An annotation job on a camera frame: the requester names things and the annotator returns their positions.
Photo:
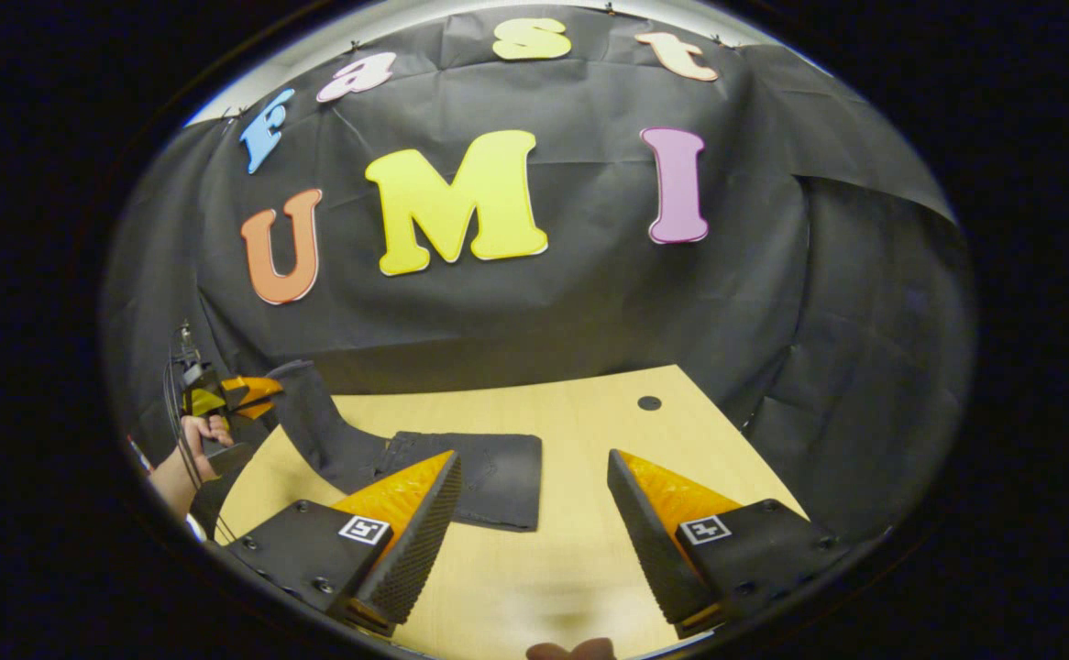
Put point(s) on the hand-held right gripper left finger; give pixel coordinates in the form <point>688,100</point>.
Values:
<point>420,550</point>

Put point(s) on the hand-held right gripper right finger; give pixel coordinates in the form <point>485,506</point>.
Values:
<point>654,550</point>

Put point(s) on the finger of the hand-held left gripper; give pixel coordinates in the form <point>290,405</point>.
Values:
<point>258,410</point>
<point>255,389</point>

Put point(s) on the dark grey jeans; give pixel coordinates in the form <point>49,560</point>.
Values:
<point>498,477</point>

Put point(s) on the black backdrop cloth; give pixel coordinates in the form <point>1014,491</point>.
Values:
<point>589,312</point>

